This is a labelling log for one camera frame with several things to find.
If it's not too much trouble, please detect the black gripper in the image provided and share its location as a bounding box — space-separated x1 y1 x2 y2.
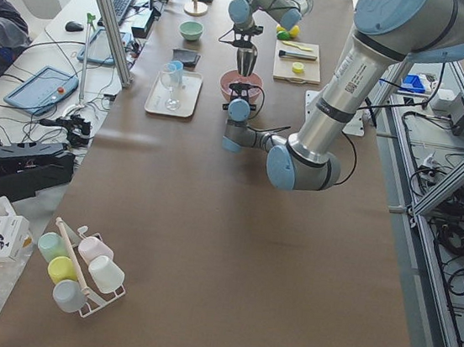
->
231 25 263 49
223 81 261 112

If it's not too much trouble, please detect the pink bowl with ice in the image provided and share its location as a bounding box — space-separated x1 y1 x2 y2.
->
220 69 263 104

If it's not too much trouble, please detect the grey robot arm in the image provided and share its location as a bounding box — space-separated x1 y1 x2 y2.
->
228 0 314 49
222 0 464 191

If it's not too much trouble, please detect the light blue cup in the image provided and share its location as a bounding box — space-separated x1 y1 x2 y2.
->
170 60 184 87

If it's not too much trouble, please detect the pink cup on rack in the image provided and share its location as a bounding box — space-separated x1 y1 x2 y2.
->
78 236 113 264

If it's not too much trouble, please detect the white cup on rack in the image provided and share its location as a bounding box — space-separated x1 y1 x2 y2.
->
88 255 125 294

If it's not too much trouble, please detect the green cup on rack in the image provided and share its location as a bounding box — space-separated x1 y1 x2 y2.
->
37 232 68 264

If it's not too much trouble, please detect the yellow cup on rack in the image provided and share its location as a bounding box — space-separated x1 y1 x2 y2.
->
47 256 77 284

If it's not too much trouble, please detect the grey cup on rack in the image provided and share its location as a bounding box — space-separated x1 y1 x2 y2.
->
52 280 87 313

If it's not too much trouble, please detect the green lime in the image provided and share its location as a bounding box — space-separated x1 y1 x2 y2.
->
276 30 291 41

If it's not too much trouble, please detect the yellow plastic knife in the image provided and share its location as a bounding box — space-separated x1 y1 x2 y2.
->
282 40 314 52

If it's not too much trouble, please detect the green bowl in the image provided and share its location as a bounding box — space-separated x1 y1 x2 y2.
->
179 20 204 42

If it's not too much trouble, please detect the wooden mug tree stand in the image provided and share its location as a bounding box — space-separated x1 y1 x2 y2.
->
183 0 208 17

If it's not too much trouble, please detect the cream rabbit tray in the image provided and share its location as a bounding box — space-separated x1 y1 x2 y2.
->
144 71 203 118

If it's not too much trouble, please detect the bamboo cutting board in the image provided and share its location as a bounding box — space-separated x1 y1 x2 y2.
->
272 40 321 85

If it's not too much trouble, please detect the grey folded cloth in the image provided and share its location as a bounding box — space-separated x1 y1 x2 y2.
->
172 48 201 68

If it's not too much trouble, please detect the clear wine glass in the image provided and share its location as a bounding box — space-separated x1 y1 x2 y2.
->
160 63 181 112

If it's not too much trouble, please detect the black keyboard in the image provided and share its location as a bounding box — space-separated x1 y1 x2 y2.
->
112 0 135 26

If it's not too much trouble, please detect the blue teach pendant far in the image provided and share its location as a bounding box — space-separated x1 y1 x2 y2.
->
77 27 133 66

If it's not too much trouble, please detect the blue teach pendant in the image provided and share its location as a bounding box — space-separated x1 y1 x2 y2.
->
77 27 133 66
3 66 79 116

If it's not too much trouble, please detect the black computer mouse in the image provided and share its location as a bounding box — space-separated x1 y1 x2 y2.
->
65 21 84 33

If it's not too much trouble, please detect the blue teach pendant near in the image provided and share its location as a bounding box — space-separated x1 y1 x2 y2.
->
3 66 79 116

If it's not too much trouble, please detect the white product box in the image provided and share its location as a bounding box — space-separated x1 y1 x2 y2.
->
0 215 29 262

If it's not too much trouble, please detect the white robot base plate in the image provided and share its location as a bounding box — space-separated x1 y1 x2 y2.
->
301 89 370 138

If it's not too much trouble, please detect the aluminium frame post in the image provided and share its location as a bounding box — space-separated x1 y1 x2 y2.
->
96 0 132 88

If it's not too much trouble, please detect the white wire cup rack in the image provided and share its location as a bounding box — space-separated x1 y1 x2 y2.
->
55 217 128 318

